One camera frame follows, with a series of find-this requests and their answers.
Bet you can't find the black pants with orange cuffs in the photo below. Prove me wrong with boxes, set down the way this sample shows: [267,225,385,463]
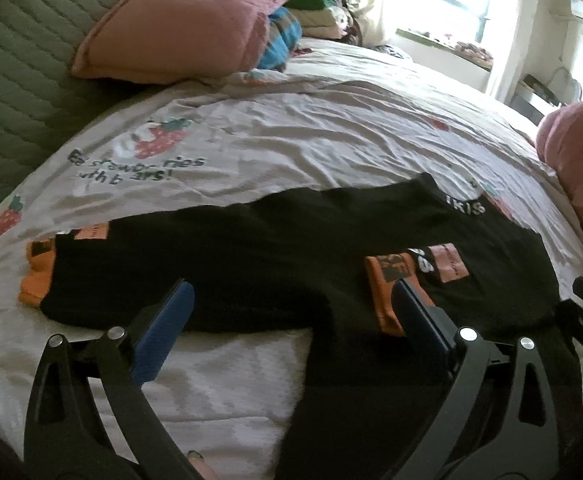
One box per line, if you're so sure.
[18,172,583,480]

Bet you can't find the pink rolled cushion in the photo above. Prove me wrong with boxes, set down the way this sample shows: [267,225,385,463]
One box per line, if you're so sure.
[536,101,583,281]

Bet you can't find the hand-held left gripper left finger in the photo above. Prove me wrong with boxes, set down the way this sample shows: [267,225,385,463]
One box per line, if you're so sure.
[22,279,207,480]

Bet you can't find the white curtain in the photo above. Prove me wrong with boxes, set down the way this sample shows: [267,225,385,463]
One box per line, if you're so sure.
[486,0,572,106]

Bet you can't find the pink quilted pillow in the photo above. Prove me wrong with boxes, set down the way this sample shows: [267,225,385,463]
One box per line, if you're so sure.
[70,0,292,85]

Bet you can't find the pile of folded clothes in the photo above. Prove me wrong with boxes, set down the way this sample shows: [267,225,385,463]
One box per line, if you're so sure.
[277,0,372,43]

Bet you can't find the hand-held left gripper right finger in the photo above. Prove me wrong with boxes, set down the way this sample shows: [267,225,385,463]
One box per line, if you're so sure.
[393,278,558,480]

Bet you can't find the clutter on window sill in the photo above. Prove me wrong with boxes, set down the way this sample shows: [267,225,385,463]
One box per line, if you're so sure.
[454,40,495,68]

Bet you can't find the blue striped cloth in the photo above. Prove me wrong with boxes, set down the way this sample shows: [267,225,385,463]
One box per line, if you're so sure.
[256,6,303,72]

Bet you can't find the strawberry printed white blanket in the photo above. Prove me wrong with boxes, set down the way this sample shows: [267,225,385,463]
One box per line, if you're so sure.
[0,35,583,480]

